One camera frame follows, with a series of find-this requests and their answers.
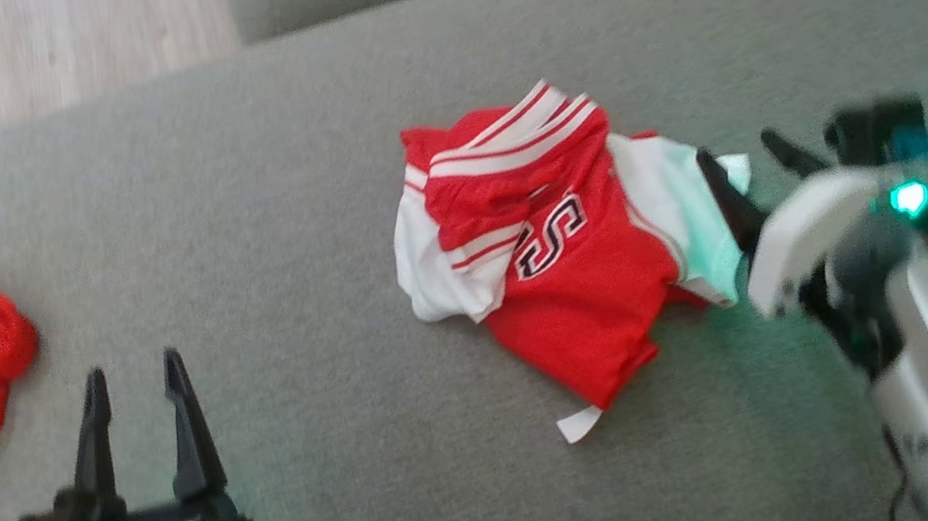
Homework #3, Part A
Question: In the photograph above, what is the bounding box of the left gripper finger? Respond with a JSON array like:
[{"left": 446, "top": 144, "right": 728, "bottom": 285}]
[
  {"left": 149, "top": 342, "right": 230, "bottom": 505},
  {"left": 55, "top": 366, "right": 131, "bottom": 521}
]

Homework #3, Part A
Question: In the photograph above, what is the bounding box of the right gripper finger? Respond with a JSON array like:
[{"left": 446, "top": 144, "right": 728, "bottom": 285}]
[
  {"left": 693, "top": 139, "right": 776, "bottom": 265},
  {"left": 759, "top": 119, "right": 833, "bottom": 184}
]

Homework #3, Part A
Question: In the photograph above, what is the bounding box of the grey fabric sofa seat cushion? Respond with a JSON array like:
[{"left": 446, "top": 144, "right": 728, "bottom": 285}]
[{"left": 0, "top": 0, "right": 928, "bottom": 521}]

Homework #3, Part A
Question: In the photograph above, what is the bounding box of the red and white sports jersey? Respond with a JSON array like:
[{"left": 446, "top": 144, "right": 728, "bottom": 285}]
[{"left": 367, "top": 46, "right": 794, "bottom": 469}]

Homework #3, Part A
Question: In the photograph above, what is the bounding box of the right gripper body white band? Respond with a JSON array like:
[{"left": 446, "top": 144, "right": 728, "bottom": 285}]
[{"left": 729, "top": 164, "right": 903, "bottom": 323}]

